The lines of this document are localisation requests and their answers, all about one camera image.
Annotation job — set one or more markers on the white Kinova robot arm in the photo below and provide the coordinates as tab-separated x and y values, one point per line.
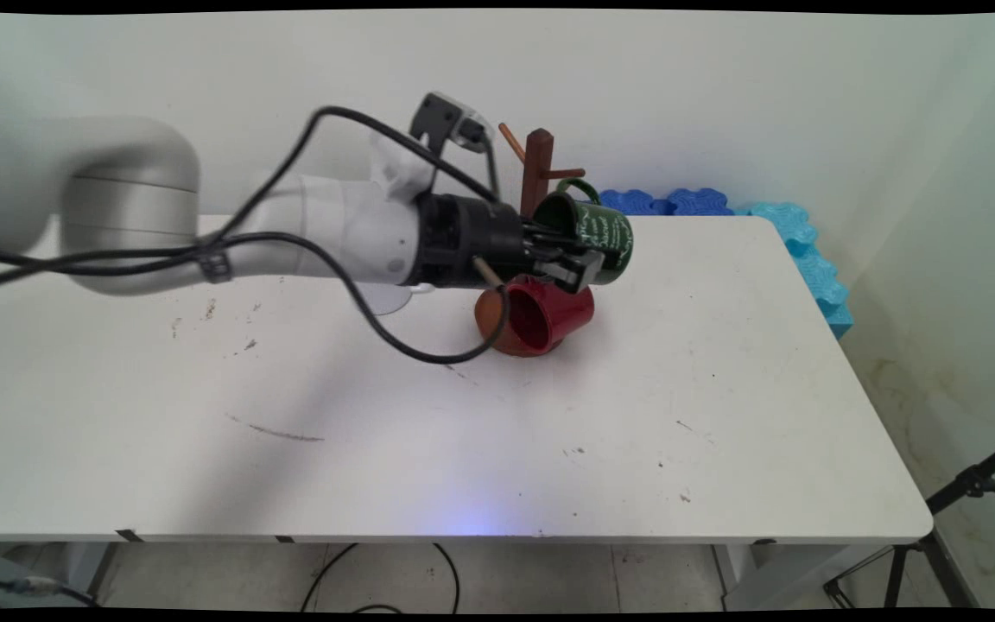
126	199

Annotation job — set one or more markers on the grey table leg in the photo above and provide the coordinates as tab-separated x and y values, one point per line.
774	574
74	561

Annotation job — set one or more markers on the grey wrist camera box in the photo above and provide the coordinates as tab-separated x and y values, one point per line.
446	121

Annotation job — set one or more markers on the green enamel mug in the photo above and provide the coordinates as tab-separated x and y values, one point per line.
605	233

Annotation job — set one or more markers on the white enamel mug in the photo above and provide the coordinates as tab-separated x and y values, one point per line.
389	298

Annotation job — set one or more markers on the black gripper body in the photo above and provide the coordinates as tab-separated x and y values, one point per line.
472	238

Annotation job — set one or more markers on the red enamel mug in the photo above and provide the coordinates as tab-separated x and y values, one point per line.
554	313

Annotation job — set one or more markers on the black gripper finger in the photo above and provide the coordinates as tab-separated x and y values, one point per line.
575	268
551	238

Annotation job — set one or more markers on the dark blue foam mat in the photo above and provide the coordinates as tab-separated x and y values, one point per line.
700	201
629	203

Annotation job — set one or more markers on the brown wooden mug tree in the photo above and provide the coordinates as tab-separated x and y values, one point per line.
537	164

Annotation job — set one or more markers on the black tripod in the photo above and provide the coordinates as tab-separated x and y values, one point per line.
938	536

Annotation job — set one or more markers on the light blue foam mat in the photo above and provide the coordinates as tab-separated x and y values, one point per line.
817	268

